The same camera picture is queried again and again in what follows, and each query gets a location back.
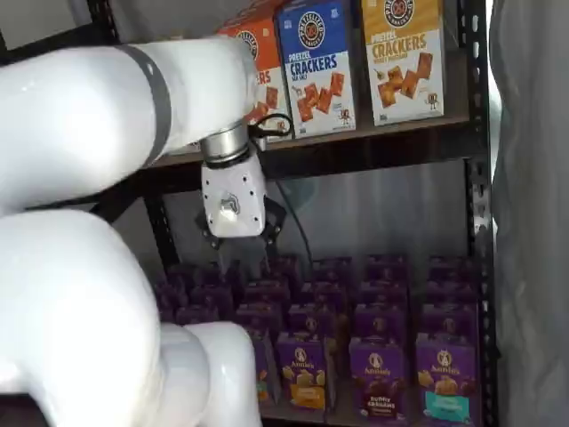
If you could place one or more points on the white fabric curtain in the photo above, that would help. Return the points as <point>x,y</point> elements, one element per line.
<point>533,222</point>

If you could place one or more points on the purple Annie's box teal patch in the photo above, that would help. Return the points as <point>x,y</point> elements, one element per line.
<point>449,320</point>
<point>449,378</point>
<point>451,269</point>
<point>451,293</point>

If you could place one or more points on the wooden shelf board with crackers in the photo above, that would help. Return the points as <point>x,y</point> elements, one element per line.
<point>400,129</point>

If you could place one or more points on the translucent white backdrop sheet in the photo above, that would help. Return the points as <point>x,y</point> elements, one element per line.
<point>378,213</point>

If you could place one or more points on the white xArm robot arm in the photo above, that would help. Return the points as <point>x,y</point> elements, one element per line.
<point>66,133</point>

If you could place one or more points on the black metal rack frame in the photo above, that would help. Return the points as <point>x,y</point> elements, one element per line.
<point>478,222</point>

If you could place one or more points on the purple Annie's box violet patch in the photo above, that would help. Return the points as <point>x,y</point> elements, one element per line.
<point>197,316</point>
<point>211,295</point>

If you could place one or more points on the blue sea salt crackers box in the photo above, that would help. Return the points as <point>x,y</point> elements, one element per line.
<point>318,66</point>

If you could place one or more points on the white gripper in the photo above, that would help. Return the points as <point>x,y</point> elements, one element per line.
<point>233,195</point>

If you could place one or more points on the purple Annie's box orange patch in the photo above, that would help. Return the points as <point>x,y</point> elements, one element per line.
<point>309,320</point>
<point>322,293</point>
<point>331,271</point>
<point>300,373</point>

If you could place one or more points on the purple Annie's box brown patch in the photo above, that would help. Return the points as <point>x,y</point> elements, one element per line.
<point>380,322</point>
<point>378,378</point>
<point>384,269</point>
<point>382,293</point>

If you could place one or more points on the orange cheddar pretzel crackers box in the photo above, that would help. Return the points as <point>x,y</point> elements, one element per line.
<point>271,89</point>

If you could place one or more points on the purple Annie's box green patch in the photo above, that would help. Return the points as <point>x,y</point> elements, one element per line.
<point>286,269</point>
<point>266,293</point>
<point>264,364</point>
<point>260,318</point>

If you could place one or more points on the yellow honey mustard crackers box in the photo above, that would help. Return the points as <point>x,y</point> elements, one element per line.
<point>404,66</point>

